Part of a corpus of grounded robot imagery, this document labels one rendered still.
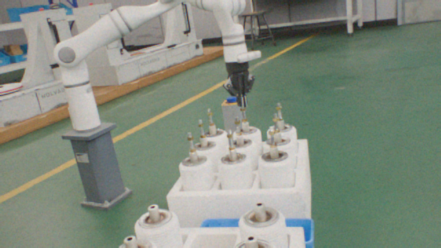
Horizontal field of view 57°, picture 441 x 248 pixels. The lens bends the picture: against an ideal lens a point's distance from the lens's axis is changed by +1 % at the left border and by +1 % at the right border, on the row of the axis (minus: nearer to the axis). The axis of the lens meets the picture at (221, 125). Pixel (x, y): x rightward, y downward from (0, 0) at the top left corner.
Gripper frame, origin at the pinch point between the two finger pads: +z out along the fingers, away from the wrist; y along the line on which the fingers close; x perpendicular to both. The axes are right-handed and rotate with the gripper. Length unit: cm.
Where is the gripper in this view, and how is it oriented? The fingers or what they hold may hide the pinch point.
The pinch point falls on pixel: (242, 101)
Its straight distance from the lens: 133.5
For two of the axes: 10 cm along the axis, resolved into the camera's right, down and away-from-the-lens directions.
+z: 1.5, 9.4, 3.0
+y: -7.5, 3.1, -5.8
